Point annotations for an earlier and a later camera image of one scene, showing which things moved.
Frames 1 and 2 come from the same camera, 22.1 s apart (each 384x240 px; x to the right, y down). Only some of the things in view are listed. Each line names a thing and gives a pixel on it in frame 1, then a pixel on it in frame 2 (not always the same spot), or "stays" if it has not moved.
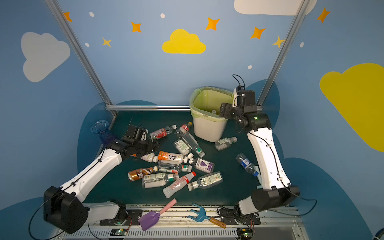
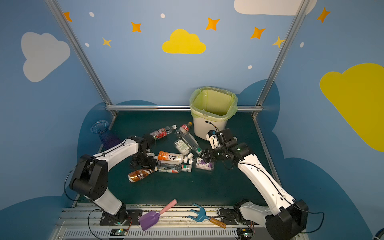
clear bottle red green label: [165, 166] stays
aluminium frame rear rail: [146, 107] stays
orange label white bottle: [175, 157] stays
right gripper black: [226, 109] → [214, 154]
